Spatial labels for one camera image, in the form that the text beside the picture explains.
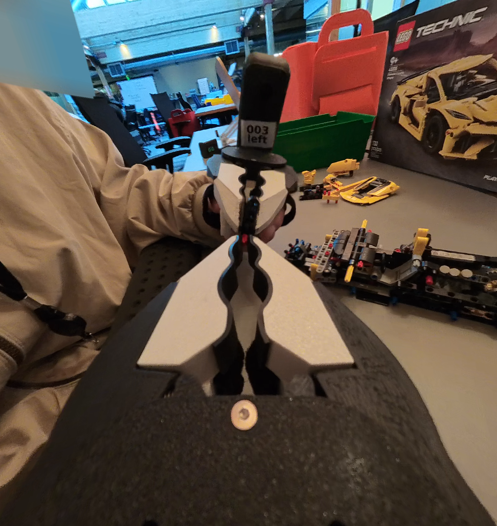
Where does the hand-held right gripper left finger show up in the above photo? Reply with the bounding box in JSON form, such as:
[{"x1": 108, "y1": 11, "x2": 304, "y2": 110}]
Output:
[{"x1": 137, "y1": 236, "x2": 246, "y2": 396}]

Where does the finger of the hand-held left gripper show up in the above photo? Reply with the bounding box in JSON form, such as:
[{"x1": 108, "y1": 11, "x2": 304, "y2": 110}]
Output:
[
  {"x1": 212, "y1": 163, "x2": 251, "y2": 240},
  {"x1": 252, "y1": 169, "x2": 289, "y2": 236}
]

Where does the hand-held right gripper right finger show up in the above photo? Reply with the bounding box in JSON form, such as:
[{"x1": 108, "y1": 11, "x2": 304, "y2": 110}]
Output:
[{"x1": 245, "y1": 238, "x2": 355, "y2": 396}]

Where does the black toy car chassis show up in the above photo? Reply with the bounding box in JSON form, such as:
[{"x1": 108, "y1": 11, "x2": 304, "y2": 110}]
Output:
[{"x1": 285, "y1": 220, "x2": 497, "y2": 329}]

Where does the person's left forearm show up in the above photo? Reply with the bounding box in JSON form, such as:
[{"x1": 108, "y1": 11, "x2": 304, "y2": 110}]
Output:
[{"x1": 100, "y1": 164, "x2": 224, "y2": 247}]

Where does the grey desk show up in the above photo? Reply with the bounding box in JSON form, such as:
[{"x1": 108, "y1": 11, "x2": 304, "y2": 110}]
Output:
[{"x1": 269, "y1": 156, "x2": 497, "y2": 526}]

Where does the person's left hand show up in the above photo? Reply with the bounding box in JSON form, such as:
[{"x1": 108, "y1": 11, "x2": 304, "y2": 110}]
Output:
[{"x1": 259, "y1": 211, "x2": 286, "y2": 244}]

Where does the tan board white stand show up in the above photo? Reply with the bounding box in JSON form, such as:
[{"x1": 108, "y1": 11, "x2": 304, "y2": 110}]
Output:
[{"x1": 215, "y1": 57, "x2": 243, "y2": 144}]

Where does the yellow toy hood section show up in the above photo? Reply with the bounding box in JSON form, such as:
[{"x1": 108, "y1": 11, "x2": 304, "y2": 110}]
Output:
[{"x1": 326, "y1": 159, "x2": 361, "y2": 177}]

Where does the green plastic bin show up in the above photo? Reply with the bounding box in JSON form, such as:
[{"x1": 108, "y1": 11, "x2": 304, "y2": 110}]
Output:
[{"x1": 273, "y1": 112, "x2": 376, "y2": 173}]

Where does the red plastic bin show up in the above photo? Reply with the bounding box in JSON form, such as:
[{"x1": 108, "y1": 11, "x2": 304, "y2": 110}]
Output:
[{"x1": 280, "y1": 9, "x2": 390, "y2": 124}]

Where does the yellow toy car side panel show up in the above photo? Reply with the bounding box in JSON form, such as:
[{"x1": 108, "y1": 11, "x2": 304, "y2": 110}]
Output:
[{"x1": 340, "y1": 177, "x2": 400, "y2": 205}]

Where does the whiteboard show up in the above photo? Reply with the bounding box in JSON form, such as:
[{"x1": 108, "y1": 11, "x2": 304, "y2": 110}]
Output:
[{"x1": 116, "y1": 76, "x2": 158, "y2": 109}]

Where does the black office chair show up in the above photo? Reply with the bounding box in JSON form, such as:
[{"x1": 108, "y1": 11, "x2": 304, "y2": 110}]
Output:
[{"x1": 72, "y1": 95, "x2": 191, "y2": 173}]

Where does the dark toy set box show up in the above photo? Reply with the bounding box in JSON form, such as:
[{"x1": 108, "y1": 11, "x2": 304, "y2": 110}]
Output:
[{"x1": 370, "y1": 0, "x2": 497, "y2": 197}]

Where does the red handled container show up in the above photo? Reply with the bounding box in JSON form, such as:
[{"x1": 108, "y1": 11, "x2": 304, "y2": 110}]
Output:
[{"x1": 167, "y1": 108, "x2": 200, "y2": 139}]

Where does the black neck strap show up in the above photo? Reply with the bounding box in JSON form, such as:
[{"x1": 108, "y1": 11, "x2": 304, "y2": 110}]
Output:
[{"x1": 0, "y1": 246, "x2": 99, "y2": 344}]

